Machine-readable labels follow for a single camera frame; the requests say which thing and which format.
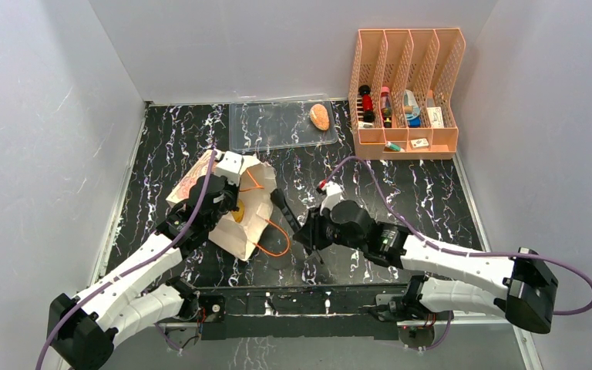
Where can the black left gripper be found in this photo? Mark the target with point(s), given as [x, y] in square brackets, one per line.
[234, 190]

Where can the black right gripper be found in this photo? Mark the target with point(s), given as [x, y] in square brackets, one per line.
[307, 233]

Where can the printed white paper bag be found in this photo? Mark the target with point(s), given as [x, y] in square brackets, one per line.
[258, 180]

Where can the clear plastic tray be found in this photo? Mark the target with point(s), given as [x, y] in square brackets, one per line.
[280, 123]

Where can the oval brown fake bread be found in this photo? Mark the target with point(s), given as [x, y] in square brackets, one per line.
[319, 117]

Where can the yellow fake bread slice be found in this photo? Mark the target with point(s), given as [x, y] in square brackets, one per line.
[239, 212]

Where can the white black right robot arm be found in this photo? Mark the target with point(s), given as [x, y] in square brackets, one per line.
[520, 288]

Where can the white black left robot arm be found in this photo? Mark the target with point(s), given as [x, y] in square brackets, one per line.
[132, 291]

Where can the green white tube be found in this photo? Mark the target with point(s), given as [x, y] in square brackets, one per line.
[393, 147]

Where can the red black dumbbell toy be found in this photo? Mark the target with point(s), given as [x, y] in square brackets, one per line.
[368, 114]

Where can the small white card box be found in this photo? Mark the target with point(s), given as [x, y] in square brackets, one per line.
[420, 143]

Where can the pink red bottle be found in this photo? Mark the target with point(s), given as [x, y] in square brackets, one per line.
[386, 107]

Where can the blue clear tape dispenser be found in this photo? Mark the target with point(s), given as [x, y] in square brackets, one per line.
[411, 109]

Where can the orange desk file organizer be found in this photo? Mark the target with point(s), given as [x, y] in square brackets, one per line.
[400, 93]

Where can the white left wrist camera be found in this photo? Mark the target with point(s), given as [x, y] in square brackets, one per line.
[229, 165]

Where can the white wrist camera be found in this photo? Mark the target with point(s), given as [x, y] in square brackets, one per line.
[229, 165]
[333, 194]

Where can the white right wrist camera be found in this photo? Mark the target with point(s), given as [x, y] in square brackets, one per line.
[333, 194]

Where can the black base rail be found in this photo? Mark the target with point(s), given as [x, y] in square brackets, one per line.
[379, 311]

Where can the aluminium frame rail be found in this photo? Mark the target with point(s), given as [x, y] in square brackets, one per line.
[86, 332]

